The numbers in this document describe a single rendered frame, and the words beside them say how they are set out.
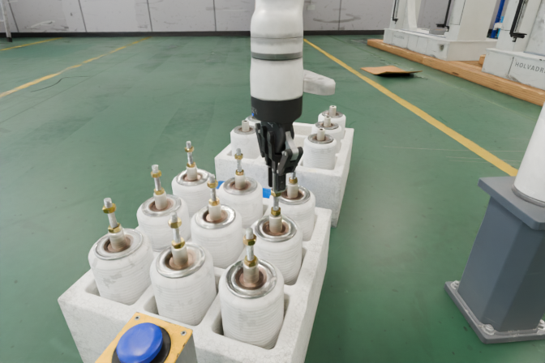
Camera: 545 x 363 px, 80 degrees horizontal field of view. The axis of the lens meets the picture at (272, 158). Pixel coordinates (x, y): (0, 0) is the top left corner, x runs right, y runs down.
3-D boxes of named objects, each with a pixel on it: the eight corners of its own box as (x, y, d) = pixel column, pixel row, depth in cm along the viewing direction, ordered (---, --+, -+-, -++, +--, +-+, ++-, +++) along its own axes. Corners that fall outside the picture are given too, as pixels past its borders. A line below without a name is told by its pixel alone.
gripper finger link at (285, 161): (285, 147, 44) (273, 166, 49) (289, 160, 43) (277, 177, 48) (302, 144, 45) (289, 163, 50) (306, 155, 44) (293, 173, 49)
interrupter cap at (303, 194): (315, 192, 69) (316, 189, 69) (302, 210, 63) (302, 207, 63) (284, 183, 72) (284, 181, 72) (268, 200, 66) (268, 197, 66)
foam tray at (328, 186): (349, 170, 130) (354, 128, 122) (336, 228, 97) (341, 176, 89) (258, 157, 141) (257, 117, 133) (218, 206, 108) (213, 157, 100)
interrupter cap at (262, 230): (302, 221, 60) (302, 219, 59) (289, 248, 53) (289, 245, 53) (263, 213, 62) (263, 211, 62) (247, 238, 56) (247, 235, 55)
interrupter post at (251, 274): (257, 271, 49) (256, 254, 47) (261, 283, 47) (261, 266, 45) (242, 275, 48) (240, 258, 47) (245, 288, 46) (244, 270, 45)
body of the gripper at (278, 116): (242, 84, 48) (244, 143, 52) (263, 99, 41) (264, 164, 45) (287, 80, 51) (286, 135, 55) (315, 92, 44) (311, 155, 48)
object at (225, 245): (242, 266, 74) (238, 199, 66) (247, 301, 65) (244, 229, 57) (199, 273, 72) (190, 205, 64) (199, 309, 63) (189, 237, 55)
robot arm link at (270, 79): (338, 95, 45) (342, 49, 43) (264, 104, 41) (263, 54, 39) (306, 82, 53) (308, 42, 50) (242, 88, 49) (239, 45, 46)
